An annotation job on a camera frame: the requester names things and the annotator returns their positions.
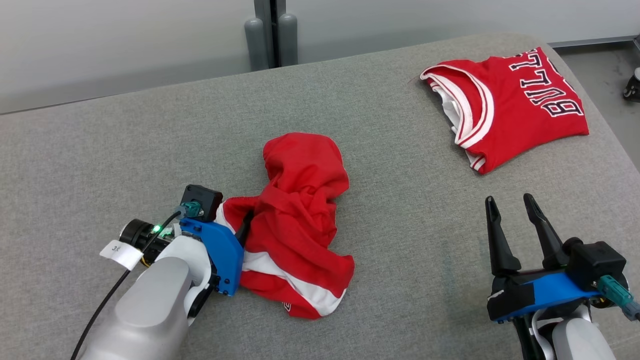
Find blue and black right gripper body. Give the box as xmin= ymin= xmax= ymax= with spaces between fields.
xmin=487 ymin=271 xmax=602 ymax=323

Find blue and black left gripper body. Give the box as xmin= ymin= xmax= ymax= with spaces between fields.
xmin=119 ymin=218 xmax=245 ymax=297

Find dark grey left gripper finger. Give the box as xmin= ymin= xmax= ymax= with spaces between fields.
xmin=234 ymin=209 xmax=254 ymax=249

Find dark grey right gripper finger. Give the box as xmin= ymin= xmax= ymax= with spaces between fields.
xmin=485 ymin=196 xmax=522 ymax=277
xmin=523 ymin=193 xmax=569 ymax=271

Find red shorts with white stripe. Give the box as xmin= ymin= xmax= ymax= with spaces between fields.
xmin=215 ymin=132 xmax=356 ymax=320

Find red Bulls basketball jersey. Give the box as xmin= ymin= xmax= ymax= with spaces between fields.
xmin=419 ymin=46 xmax=590 ymax=175

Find black caster wheel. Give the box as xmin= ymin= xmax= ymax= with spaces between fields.
xmin=622 ymin=66 xmax=640 ymax=104

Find grey metal baseboard strip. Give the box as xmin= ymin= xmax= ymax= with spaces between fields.
xmin=550 ymin=35 xmax=640 ymax=49

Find teal cable connector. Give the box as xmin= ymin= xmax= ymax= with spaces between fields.
xmin=172 ymin=200 xmax=202 ymax=219
xmin=596 ymin=275 xmax=640 ymax=322

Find white paper cable tag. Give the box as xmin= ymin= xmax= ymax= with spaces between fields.
xmin=99 ymin=240 xmax=144 ymax=271

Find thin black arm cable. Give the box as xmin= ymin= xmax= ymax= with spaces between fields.
xmin=70 ymin=209 xmax=183 ymax=360

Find grey cylindrical post foot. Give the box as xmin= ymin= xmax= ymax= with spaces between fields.
xmin=244 ymin=18 xmax=264 ymax=72
xmin=278 ymin=13 xmax=299 ymax=67

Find grey metal partition post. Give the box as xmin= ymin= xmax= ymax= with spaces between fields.
xmin=253 ymin=0 xmax=287 ymax=68

